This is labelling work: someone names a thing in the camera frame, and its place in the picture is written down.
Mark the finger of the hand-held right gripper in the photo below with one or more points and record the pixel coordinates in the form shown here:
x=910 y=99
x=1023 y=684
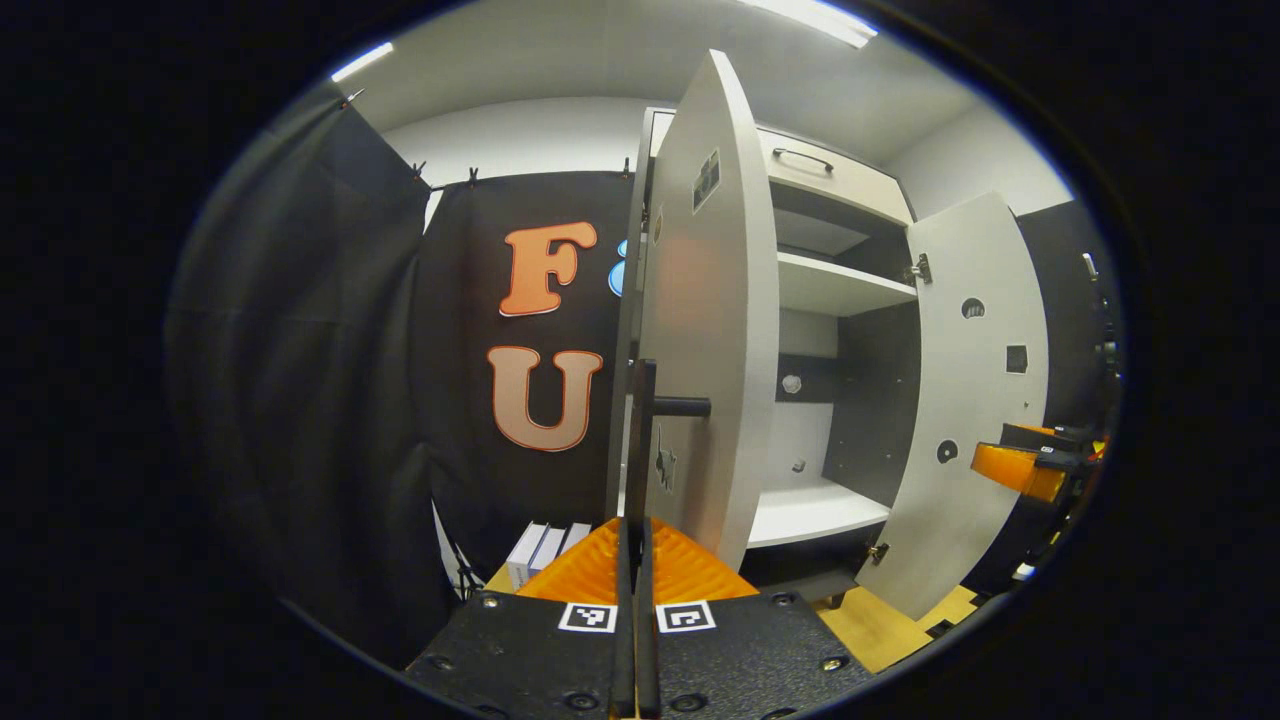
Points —
x=1015 y=468
x=1050 y=436

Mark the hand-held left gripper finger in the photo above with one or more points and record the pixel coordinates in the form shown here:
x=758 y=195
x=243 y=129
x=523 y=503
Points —
x=647 y=650
x=624 y=650

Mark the beige cabinet door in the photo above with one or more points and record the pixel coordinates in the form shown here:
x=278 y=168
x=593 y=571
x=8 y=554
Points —
x=970 y=400
x=710 y=280

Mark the beige double-door shoe cabinet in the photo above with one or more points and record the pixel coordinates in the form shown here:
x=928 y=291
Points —
x=830 y=285

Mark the stack of white boxes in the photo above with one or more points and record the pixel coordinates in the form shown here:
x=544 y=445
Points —
x=540 y=550

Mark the black backdrop cloth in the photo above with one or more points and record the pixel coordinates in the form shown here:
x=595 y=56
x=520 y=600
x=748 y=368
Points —
x=300 y=350

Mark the short ceiling light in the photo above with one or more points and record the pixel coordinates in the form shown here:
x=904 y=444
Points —
x=362 y=62

